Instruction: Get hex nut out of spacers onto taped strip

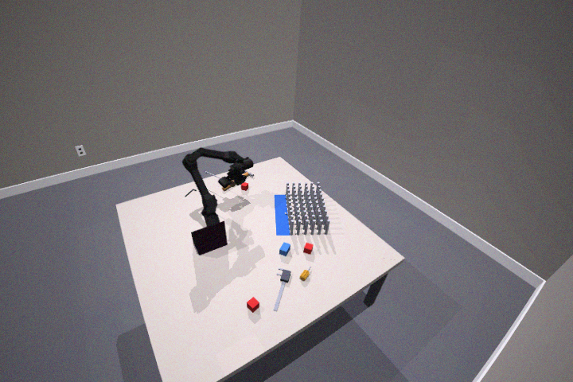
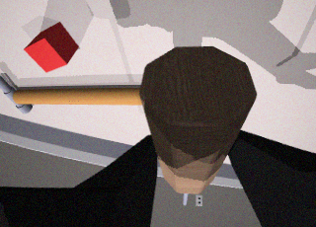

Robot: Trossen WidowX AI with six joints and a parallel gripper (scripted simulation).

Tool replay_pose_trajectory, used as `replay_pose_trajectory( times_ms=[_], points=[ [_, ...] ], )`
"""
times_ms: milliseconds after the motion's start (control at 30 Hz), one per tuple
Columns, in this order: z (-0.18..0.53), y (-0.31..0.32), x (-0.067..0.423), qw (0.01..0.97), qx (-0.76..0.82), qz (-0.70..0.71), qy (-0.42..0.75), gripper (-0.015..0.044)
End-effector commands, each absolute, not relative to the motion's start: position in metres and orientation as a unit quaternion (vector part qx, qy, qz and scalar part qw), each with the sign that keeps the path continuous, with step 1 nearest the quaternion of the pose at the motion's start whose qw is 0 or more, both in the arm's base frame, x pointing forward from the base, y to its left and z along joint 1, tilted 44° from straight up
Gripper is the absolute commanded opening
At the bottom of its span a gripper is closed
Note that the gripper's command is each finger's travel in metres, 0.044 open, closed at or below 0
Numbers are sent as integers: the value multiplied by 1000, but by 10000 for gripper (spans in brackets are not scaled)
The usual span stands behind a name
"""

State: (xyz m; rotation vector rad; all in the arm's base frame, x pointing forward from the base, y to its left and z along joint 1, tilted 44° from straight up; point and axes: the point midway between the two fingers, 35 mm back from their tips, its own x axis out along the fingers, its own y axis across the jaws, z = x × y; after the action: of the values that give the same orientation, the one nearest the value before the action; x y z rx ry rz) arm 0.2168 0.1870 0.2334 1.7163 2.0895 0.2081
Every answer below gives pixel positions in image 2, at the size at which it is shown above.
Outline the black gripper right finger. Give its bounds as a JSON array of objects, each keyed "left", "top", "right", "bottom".
[{"left": 228, "top": 131, "right": 316, "bottom": 227}]

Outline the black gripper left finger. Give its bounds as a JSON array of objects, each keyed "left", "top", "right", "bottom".
[{"left": 0, "top": 135, "right": 158, "bottom": 227}]

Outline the red cube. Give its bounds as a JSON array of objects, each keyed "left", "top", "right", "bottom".
[{"left": 24, "top": 22, "right": 79, "bottom": 72}]

